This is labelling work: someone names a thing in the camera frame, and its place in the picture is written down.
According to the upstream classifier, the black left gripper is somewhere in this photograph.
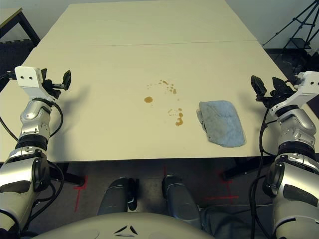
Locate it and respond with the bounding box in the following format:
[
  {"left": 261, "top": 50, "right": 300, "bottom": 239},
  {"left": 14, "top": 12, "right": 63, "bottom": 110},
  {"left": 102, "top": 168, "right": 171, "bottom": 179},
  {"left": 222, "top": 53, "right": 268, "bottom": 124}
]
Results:
[{"left": 40, "top": 68, "right": 73, "bottom": 101}]

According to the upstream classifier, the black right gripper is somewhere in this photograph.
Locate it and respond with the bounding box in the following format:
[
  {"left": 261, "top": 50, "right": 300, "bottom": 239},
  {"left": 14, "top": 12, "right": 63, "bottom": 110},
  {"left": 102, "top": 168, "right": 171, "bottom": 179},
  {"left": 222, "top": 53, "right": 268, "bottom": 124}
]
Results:
[{"left": 250, "top": 75, "right": 298, "bottom": 108}]

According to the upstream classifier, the light blue rag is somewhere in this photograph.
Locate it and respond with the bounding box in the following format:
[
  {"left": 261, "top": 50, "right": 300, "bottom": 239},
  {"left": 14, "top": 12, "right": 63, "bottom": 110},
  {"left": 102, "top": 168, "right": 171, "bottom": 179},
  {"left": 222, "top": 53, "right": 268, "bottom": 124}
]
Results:
[{"left": 196, "top": 99, "right": 247, "bottom": 148}]

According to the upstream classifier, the black bag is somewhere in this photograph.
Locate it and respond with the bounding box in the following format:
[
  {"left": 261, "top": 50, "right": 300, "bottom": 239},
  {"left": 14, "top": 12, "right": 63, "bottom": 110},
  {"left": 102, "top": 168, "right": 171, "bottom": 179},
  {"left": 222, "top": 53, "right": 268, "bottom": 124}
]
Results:
[{"left": 274, "top": 48, "right": 319, "bottom": 73}]

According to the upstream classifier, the black foam floor mat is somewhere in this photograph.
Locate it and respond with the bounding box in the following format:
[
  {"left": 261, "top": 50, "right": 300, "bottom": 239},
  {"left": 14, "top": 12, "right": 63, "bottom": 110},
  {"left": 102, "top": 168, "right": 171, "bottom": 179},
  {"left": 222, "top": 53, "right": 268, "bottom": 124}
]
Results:
[{"left": 0, "top": 39, "right": 36, "bottom": 77}]

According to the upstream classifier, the black equipment case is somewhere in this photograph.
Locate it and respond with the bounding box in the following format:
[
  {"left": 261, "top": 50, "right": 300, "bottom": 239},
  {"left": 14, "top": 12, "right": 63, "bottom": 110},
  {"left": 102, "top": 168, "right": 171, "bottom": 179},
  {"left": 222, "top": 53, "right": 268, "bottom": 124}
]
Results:
[{"left": 284, "top": 38, "right": 312, "bottom": 50}]

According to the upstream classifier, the black tripod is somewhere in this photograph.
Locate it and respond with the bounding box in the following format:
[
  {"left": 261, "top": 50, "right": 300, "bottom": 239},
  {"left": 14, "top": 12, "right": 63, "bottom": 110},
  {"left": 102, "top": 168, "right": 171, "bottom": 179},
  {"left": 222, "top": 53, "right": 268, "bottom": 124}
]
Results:
[{"left": 261, "top": 0, "right": 319, "bottom": 50}]

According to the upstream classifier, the black table foot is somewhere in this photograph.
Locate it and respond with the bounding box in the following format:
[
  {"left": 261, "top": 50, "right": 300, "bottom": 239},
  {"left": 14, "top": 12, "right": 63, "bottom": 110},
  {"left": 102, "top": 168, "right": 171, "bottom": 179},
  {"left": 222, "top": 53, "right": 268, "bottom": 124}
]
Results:
[
  {"left": 49, "top": 163, "right": 84, "bottom": 188},
  {"left": 222, "top": 155, "right": 275, "bottom": 181}
]

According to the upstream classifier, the brown liquid splatter trail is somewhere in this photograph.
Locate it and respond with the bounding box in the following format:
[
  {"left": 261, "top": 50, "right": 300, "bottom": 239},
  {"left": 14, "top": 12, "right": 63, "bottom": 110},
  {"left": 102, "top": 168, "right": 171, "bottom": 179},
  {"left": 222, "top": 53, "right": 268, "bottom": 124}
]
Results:
[{"left": 146, "top": 79, "right": 178, "bottom": 95}]

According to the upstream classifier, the brown liquid streak puddle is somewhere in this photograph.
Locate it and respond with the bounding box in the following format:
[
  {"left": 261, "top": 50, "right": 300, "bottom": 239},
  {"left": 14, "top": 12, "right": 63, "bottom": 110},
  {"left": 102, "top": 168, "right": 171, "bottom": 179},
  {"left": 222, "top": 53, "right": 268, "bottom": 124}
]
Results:
[{"left": 167, "top": 107, "right": 184, "bottom": 126}]

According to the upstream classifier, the dark grey left robot leg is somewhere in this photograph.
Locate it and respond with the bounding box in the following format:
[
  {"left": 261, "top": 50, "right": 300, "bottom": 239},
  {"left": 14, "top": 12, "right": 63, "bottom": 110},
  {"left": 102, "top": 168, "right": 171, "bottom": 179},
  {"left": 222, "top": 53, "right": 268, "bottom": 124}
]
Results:
[{"left": 97, "top": 177, "right": 138, "bottom": 216}]

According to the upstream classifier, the dark grey robot leg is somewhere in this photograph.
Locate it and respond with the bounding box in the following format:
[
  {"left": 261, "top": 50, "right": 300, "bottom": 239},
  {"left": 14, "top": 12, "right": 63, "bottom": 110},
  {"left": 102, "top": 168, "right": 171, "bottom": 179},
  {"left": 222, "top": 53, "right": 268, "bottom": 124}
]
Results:
[
  {"left": 161, "top": 174, "right": 201, "bottom": 229},
  {"left": 97, "top": 177, "right": 138, "bottom": 216}
]

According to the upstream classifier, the dark grey right robot leg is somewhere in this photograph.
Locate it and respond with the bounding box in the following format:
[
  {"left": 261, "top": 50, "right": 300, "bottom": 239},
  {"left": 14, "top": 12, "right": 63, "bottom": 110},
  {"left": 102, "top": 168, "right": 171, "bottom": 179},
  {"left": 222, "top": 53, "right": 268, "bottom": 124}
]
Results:
[{"left": 161, "top": 174, "right": 201, "bottom": 229}]

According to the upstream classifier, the grey robot torso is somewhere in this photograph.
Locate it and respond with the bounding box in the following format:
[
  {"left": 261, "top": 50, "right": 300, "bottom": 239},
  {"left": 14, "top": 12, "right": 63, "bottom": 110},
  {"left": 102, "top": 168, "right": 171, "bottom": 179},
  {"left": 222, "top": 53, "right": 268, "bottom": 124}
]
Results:
[{"left": 31, "top": 211, "right": 215, "bottom": 239}]

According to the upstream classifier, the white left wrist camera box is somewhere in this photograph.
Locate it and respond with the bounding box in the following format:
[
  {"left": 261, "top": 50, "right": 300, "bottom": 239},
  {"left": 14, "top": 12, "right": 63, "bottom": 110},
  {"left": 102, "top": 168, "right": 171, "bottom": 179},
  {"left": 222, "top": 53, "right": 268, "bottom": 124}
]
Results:
[{"left": 14, "top": 66, "right": 57, "bottom": 102}]

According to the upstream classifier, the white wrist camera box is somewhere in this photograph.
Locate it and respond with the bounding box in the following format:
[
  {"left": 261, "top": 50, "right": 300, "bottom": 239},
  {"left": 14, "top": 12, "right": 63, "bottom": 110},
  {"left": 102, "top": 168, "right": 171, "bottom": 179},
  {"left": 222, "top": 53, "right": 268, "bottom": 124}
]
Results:
[
  {"left": 14, "top": 66, "right": 57, "bottom": 102},
  {"left": 270, "top": 71, "right": 319, "bottom": 117}
]

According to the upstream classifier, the black left wrist camera cable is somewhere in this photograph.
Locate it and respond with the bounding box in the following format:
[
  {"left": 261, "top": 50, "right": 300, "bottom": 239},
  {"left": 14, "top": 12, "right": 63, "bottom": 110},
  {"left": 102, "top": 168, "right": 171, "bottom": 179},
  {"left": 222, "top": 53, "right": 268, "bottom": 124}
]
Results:
[{"left": 0, "top": 71, "right": 64, "bottom": 140}]

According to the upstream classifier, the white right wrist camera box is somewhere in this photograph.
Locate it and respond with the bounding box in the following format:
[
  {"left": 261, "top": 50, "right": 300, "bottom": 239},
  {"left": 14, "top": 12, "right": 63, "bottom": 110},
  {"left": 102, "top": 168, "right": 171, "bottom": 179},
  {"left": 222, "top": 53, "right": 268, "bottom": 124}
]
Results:
[{"left": 270, "top": 71, "right": 319, "bottom": 117}]

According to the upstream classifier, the wooden side table black frame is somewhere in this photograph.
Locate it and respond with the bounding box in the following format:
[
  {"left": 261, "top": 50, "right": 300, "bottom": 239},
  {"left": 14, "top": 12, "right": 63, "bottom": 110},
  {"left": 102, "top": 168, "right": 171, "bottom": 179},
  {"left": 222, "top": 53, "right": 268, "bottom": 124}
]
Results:
[{"left": 0, "top": 7, "right": 41, "bottom": 43}]

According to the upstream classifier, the thin white floor cable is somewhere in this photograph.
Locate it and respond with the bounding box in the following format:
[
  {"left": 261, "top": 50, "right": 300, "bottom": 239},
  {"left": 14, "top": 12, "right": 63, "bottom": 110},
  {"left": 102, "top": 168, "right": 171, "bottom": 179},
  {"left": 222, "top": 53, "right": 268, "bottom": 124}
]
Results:
[{"left": 234, "top": 203, "right": 275, "bottom": 207}]

